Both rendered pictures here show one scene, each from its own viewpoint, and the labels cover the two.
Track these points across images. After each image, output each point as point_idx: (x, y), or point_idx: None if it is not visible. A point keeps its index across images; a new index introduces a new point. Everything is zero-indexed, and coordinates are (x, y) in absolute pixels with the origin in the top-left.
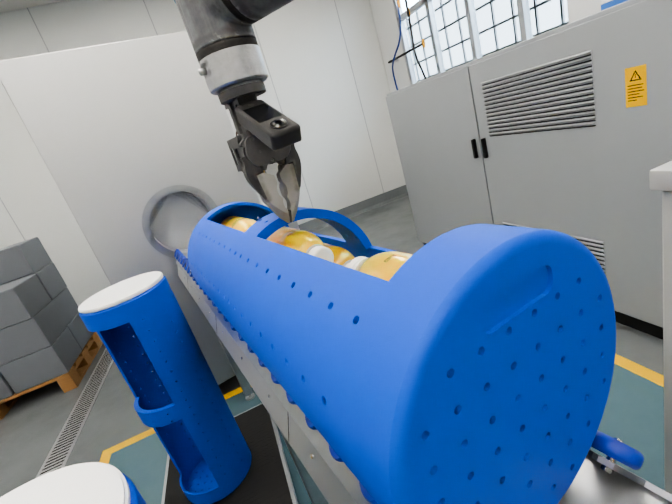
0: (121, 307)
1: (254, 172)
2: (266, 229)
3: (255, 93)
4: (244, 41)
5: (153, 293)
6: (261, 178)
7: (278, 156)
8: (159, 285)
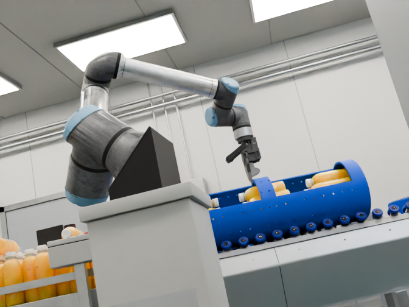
0: (389, 204)
1: (244, 165)
2: (251, 183)
3: (242, 141)
4: (233, 130)
5: (402, 202)
6: (244, 167)
7: (243, 161)
8: (408, 198)
